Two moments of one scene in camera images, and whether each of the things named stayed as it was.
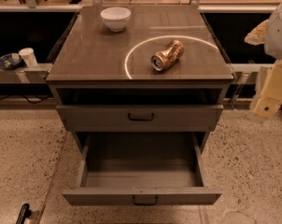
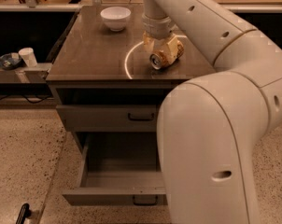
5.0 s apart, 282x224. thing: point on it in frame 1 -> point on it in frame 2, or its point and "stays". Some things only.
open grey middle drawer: x=140 y=168 stays
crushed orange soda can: x=162 y=59 stays
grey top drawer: x=140 y=118 stays
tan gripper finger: x=257 y=36 -> x=157 y=29
